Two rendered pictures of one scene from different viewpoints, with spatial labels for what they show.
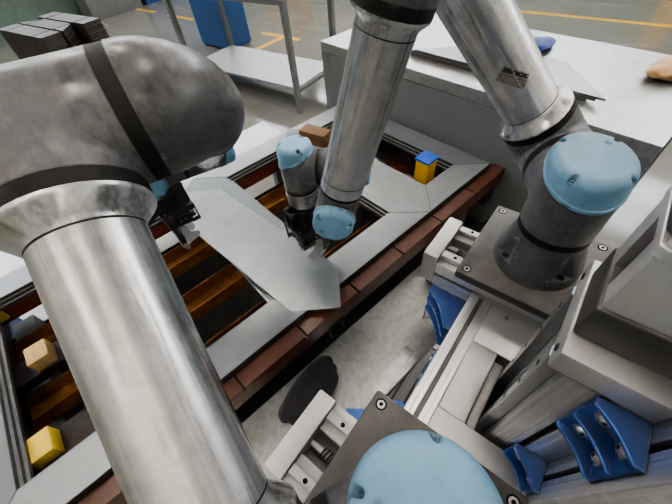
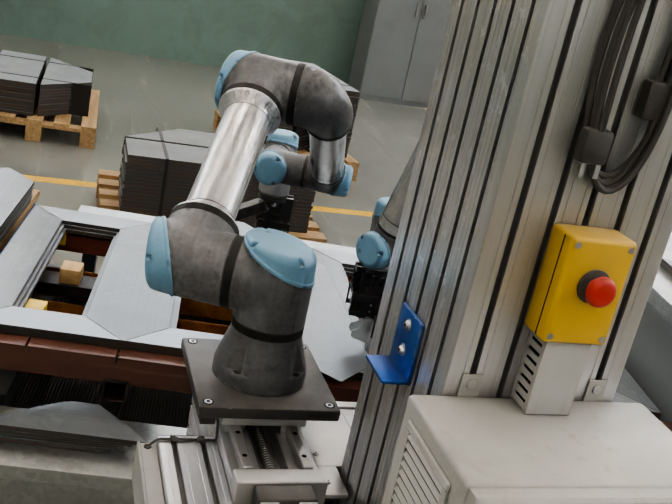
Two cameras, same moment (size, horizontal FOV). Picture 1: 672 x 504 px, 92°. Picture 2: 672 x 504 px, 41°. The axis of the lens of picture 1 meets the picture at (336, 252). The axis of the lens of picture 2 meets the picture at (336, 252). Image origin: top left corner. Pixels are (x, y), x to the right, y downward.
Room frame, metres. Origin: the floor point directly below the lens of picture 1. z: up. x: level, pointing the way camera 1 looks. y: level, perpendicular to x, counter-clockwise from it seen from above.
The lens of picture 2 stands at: (-1.11, -0.71, 1.73)
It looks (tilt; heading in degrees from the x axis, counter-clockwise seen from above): 20 degrees down; 27
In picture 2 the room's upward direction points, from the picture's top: 12 degrees clockwise
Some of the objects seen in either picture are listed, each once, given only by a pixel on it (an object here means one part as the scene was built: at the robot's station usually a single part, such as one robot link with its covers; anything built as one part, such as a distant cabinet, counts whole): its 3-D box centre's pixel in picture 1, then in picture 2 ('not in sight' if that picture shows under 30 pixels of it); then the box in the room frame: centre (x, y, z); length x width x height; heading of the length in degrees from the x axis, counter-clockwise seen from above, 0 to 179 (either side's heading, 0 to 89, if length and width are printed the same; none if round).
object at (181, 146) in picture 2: not in sight; (211, 188); (2.79, 2.16, 0.23); 1.20 x 0.80 x 0.47; 136
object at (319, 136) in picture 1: (315, 135); not in sight; (1.20, 0.02, 0.87); 0.12 x 0.06 x 0.05; 53
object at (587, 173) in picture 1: (575, 187); not in sight; (0.37, -0.38, 1.20); 0.13 x 0.12 x 0.14; 167
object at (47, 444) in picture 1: (44, 447); (33, 312); (0.20, 0.68, 0.79); 0.06 x 0.05 x 0.04; 37
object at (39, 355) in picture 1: (41, 354); (71, 272); (0.42, 0.80, 0.79); 0.06 x 0.05 x 0.04; 37
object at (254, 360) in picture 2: not in sight; (263, 345); (0.00, -0.04, 1.09); 0.15 x 0.15 x 0.10
